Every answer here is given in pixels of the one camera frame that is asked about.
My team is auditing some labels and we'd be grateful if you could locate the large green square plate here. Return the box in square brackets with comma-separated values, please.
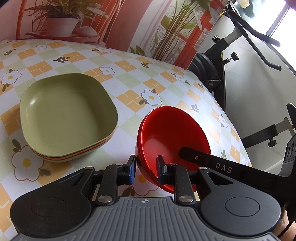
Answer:
[31, 136, 113, 163]

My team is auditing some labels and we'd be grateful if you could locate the black exercise bike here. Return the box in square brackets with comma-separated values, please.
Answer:
[189, 1, 295, 149]

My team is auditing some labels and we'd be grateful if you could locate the person right hand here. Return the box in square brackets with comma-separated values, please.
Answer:
[273, 208, 295, 241]

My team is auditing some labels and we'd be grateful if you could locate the orange square plate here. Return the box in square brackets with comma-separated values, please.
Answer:
[30, 131, 115, 162]

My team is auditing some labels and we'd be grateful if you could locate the small green square plate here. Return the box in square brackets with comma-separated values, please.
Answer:
[20, 73, 118, 157]

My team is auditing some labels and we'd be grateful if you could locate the red bowl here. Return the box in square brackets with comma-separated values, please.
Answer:
[135, 106, 211, 193]
[137, 117, 203, 193]

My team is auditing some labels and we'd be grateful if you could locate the printed room backdrop cloth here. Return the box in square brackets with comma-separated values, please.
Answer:
[1, 1, 226, 68]

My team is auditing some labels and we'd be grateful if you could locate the checkered floral tablecloth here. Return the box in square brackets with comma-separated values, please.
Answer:
[1, 40, 251, 240]

